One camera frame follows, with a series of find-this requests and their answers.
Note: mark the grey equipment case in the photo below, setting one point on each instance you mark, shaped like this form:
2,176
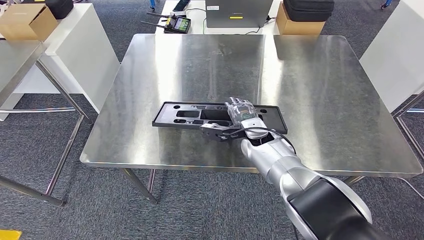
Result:
238,13

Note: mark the black bag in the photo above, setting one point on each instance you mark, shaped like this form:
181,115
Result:
59,8

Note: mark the black zippered case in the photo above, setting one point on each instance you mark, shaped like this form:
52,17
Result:
308,10

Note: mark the brown cardboard box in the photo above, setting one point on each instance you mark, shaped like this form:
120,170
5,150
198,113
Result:
298,28
23,23

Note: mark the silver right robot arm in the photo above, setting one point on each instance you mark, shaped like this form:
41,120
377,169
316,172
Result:
281,162

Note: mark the long black plastic panel part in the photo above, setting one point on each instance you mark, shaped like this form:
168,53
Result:
165,116

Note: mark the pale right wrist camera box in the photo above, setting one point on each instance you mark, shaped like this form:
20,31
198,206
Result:
208,132

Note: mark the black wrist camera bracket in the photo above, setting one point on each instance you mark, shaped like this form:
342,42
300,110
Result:
236,132

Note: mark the black smartphone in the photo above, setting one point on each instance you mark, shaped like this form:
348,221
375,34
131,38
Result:
181,5

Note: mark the steel workbench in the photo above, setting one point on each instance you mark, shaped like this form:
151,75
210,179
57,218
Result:
409,104
13,63

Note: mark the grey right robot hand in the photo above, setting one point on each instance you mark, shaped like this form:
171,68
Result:
243,111

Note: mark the black remote controller with screen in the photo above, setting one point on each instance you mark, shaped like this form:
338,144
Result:
180,24

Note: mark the grey metal workbench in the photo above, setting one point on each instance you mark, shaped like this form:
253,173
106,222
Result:
198,66

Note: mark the white table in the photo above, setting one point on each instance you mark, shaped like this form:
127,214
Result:
391,59
82,59
197,20

